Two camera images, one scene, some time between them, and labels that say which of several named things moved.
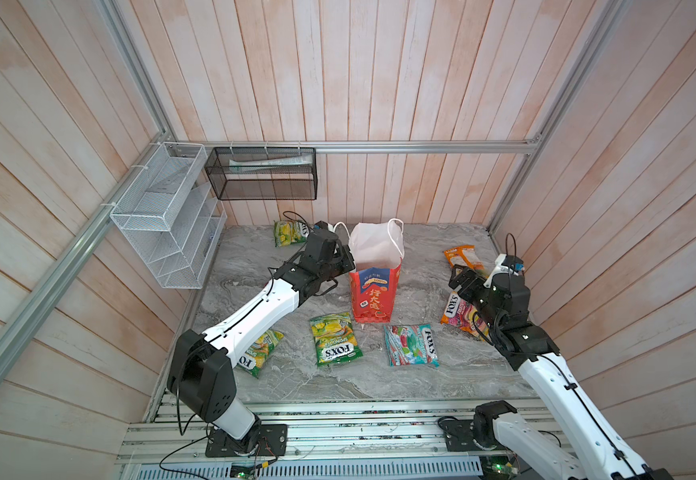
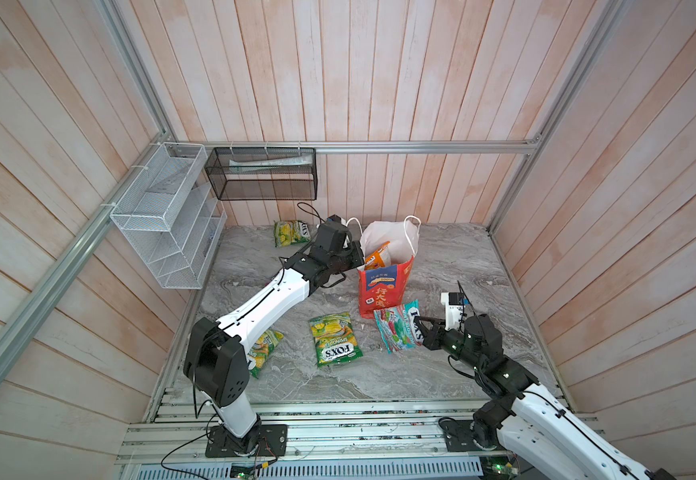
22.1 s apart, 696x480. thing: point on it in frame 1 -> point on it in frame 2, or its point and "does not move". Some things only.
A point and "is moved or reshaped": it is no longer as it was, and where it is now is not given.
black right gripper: x=475 y=281 -> x=432 y=333
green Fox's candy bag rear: x=287 y=232 does not move
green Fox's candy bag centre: x=335 y=338 does not move
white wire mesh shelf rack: x=173 y=216 does not move
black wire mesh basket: x=263 y=173 does not move
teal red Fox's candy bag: x=411 y=344 -> x=397 y=326
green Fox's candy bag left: x=257 y=357 does not move
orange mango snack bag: x=465 y=256 -> x=375 y=260
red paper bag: x=376 y=252 is moved or reshaped
